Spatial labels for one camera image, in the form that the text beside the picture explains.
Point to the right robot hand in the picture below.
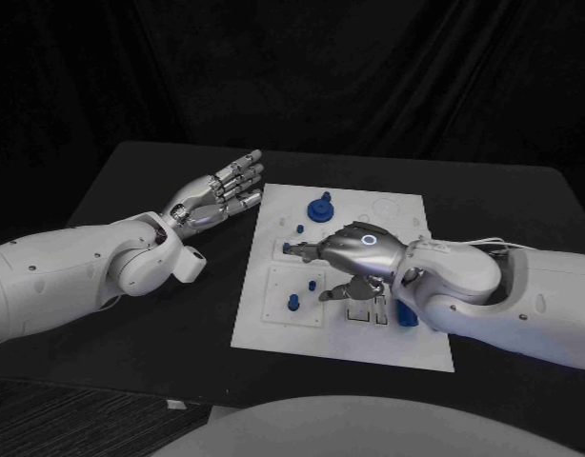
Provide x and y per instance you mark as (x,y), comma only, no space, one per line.
(364,253)

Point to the blue plug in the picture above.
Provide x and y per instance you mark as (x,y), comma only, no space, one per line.
(286,247)

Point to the white task board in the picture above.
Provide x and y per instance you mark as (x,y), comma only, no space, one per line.
(292,321)

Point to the blue block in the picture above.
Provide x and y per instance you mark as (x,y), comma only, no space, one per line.
(404,314)

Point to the blue cylinder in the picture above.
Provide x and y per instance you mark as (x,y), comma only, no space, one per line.
(292,302)

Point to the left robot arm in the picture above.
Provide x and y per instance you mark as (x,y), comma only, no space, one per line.
(54,271)

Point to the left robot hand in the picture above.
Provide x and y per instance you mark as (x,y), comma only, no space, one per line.
(204,200)

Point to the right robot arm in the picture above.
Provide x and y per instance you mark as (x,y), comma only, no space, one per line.
(528,307)

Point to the blue gear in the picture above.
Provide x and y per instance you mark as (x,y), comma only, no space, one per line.
(319,208)

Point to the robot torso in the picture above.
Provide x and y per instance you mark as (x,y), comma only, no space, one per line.
(364,428)

